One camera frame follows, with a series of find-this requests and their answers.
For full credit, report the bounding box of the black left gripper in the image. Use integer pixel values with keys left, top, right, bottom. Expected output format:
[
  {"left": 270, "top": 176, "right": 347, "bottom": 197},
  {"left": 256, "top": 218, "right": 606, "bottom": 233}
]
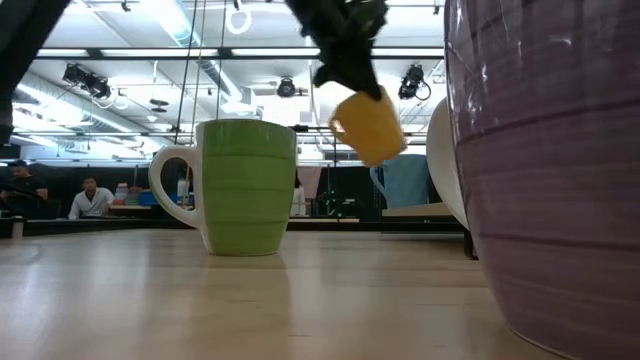
[{"left": 285, "top": 0, "right": 390, "bottom": 101}]

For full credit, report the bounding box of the yellow ceramic mug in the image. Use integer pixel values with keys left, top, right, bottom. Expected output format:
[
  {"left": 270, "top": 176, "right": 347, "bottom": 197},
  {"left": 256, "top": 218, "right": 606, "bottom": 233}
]
[{"left": 328, "top": 85, "right": 407, "bottom": 168}]

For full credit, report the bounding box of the green mug with white handle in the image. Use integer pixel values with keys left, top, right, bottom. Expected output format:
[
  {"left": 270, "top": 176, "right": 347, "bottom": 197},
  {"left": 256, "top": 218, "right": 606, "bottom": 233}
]
[{"left": 148, "top": 118, "right": 298, "bottom": 257}]

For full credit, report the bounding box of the black ceiling spotlight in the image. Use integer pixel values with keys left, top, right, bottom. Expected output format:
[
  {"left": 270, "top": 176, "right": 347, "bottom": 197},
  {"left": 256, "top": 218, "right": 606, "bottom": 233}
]
[
  {"left": 276, "top": 77, "right": 297, "bottom": 99},
  {"left": 398, "top": 63, "right": 432, "bottom": 100},
  {"left": 82, "top": 73, "right": 112, "bottom": 100},
  {"left": 62, "top": 63, "right": 89, "bottom": 86}
]

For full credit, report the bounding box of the pink hanging cloth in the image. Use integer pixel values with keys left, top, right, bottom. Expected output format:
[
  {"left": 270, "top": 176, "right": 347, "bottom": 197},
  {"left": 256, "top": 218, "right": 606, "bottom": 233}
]
[{"left": 298, "top": 166, "right": 324, "bottom": 201}]

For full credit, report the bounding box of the light blue ceramic mug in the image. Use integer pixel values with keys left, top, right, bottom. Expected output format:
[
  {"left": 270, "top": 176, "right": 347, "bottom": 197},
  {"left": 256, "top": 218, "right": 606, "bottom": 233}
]
[{"left": 369, "top": 153, "right": 432, "bottom": 210}]

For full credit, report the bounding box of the glossy purple ceramic mug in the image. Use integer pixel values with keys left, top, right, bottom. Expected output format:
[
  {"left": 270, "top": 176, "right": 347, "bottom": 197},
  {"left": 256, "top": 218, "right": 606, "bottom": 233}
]
[{"left": 443, "top": 0, "right": 640, "bottom": 360}]

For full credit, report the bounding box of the person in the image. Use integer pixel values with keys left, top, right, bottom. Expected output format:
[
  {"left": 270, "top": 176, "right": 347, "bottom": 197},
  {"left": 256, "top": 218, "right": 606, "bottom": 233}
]
[
  {"left": 67, "top": 174, "right": 116, "bottom": 221},
  {"left": 0, "top": 158, "right": 50, "bottom": 219}
]

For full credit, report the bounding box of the white ring light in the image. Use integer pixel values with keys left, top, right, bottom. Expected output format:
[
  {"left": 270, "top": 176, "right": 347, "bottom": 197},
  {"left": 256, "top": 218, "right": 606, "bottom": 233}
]
[{"left": 224, "top": 2, "right": 254, "bottom": 36}]

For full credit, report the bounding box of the silver ventilation duct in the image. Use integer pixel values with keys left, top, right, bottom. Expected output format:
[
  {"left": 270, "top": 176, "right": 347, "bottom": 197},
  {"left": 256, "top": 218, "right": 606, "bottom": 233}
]
[{"left": 12, "top": 69, "right": 166, "bottom": 149}]

